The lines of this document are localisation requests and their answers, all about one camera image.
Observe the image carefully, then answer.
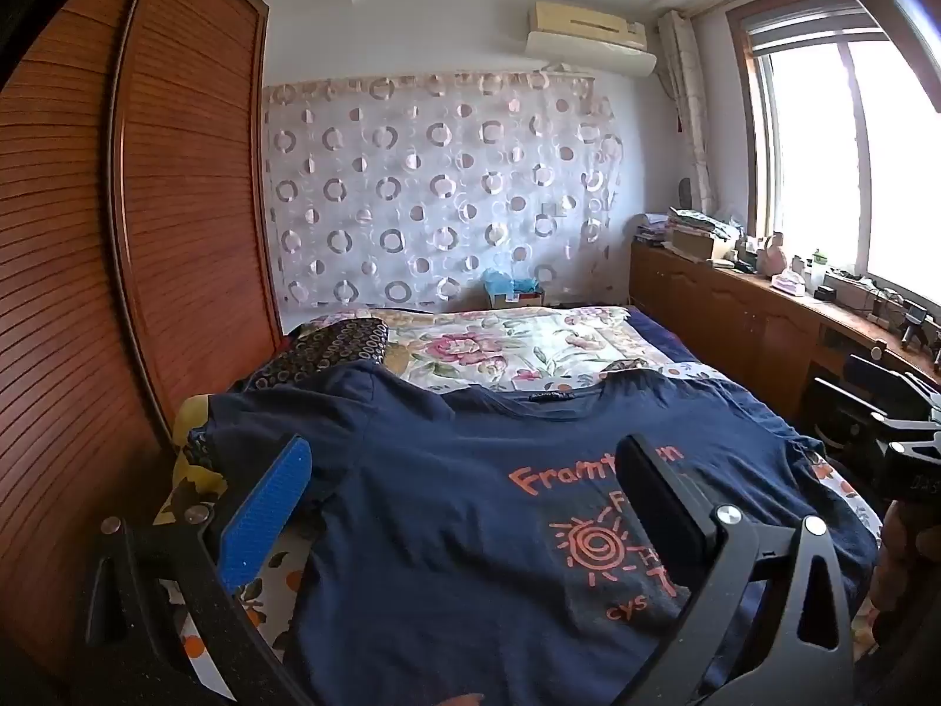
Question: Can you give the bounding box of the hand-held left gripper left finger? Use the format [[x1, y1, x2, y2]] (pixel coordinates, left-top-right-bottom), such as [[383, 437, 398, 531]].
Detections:
[[77, 435, 313, 706]]

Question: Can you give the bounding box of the wooden slatted wardrobe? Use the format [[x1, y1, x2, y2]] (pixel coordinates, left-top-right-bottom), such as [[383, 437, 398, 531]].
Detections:
[[0, 0, 286, 706]]

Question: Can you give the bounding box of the dark patterned cloth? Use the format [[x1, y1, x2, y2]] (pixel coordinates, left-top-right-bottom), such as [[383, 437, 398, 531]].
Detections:
[[246, 316, 391, 391]]

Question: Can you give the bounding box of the window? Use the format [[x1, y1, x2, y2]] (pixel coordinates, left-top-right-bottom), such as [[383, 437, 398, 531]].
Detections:
[[726, 0, 941, 310]]

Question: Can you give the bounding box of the pink figurine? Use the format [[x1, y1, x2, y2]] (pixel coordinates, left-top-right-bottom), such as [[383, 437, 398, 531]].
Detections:
[[757, 231, 789, 277]]

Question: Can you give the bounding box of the person's right hand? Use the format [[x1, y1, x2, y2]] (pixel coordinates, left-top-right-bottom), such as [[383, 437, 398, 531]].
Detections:
[[875, 500, 941, 634]]

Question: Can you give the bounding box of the orange-fruit print bed sheet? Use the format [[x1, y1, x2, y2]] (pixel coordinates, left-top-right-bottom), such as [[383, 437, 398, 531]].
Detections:
[[154, 448, 883, 706]]

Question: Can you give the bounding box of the box with blue cloth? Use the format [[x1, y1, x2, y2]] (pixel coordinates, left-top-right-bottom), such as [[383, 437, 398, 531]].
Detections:
[[481, 268, 541, 297]]

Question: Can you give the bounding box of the floral quilt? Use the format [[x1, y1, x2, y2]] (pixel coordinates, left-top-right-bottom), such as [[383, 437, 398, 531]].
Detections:
[[294, 303, 707, 394]]

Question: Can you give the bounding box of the white box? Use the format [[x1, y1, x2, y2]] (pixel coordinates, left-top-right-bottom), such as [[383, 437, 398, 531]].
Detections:
[[823, 274, 877, 308]]

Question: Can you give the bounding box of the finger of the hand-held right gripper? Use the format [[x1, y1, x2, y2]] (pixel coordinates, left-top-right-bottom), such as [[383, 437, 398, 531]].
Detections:
[[812, 378, 894, 422], [844, 353, 941, 413]]

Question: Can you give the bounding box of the cream window curtain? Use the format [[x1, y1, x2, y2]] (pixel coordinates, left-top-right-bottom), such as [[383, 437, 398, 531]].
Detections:
[[656, 9, 718, 218]]

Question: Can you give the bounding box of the wall air conditioner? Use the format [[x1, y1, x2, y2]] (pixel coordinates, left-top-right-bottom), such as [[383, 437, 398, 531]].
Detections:
[[524, 1, 658, 78]]

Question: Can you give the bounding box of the navy t-shirt with orange print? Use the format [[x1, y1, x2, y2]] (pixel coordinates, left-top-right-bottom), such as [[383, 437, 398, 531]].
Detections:
[[187, 362, 879, 706]]

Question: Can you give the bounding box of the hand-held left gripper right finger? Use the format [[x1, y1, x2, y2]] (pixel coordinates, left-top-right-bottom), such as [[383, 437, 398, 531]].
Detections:
[[616, 434, 855, 706]]

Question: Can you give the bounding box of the sheer circle-patterned curtain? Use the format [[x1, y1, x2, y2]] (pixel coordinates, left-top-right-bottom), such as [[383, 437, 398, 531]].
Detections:
[[261, 68, 626, 310]]

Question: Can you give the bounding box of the wooden side cabinet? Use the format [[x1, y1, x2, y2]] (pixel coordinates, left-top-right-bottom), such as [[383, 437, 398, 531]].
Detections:
[[628, 239, 941, 457]]

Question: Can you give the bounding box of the stack of papers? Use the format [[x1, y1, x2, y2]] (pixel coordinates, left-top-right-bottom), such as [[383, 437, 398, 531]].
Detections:
[[636, 206, 736, 262]]

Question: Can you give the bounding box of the yellow cloth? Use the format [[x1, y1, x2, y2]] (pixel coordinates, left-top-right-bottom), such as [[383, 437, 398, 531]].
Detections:
[[154, 393, 231, 531]]

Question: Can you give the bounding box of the navy blanket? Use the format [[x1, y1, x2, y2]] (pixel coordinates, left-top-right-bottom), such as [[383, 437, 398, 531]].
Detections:
[[628, 305, 736, 384]]

